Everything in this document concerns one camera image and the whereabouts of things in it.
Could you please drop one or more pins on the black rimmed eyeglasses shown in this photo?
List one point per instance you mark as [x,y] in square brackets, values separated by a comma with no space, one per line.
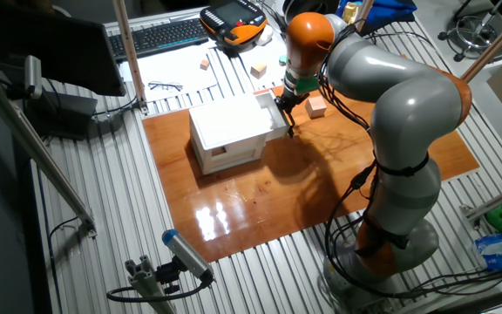
[166,86]

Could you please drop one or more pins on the black computer keyboard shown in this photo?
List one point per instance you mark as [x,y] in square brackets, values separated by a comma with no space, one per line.
[159,37]

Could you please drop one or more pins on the white paper sheet with eyeglasses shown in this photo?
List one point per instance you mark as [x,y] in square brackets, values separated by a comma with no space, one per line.
[172,70]

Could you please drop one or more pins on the orange black teach pendant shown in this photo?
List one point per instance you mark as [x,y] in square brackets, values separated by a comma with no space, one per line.
[233,22]

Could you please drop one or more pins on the silver webcam on pole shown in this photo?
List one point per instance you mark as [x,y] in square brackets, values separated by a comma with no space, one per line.
[33,76]

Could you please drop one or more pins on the white paper sheet under cubes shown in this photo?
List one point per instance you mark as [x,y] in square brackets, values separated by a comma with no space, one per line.
[273,52]

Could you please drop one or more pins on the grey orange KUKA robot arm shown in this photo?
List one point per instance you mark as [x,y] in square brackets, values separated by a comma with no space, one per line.
[408,104]

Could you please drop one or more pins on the silver camera with blue cap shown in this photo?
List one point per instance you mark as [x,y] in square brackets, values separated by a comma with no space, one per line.
[185,253]

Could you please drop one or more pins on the blue cloth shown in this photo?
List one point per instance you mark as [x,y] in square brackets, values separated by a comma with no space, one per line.
[386,11]

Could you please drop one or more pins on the aluminium frame post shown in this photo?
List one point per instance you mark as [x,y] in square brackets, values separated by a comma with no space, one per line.
[33,148]
[490,50]
[361,17]
[130,52]
[495,202]

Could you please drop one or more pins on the black computer monitor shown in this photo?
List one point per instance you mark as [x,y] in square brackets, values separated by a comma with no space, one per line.
[50,48]

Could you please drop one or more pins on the dark monitor base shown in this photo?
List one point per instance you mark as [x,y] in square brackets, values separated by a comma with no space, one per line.
[68,113]

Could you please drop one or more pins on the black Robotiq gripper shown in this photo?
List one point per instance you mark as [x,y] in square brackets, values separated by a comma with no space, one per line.
[286,100]

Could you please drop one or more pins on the black round reel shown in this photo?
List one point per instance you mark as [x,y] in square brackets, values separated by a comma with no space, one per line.
[312,5]

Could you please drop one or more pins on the medium wooden cube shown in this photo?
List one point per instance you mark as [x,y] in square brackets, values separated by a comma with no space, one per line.
[258,70]

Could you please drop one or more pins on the large pale wooden cube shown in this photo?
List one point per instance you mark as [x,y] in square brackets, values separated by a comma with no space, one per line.
[316,107]

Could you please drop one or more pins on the teal cylinder block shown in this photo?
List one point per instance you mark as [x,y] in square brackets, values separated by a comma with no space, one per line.
[282,60]

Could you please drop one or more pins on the glossy brown wooden board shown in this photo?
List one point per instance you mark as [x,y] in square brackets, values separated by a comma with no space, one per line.
[242,205]

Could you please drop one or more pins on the blue plastic tissue packet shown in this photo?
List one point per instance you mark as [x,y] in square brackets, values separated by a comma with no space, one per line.
[499,252]

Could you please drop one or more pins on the office chair base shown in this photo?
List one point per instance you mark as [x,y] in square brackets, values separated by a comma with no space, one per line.
[473,37]

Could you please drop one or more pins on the gold foil object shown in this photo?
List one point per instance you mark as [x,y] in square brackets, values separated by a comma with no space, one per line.
[350,13]

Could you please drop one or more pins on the small wooden cube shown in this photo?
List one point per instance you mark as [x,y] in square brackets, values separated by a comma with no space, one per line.
[205,64]

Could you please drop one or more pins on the white two-drawer cabinet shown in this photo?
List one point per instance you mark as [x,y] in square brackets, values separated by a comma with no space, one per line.
[229,122]

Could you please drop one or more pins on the aluminium camera mount profile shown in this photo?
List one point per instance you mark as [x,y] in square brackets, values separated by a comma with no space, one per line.
[146,283]

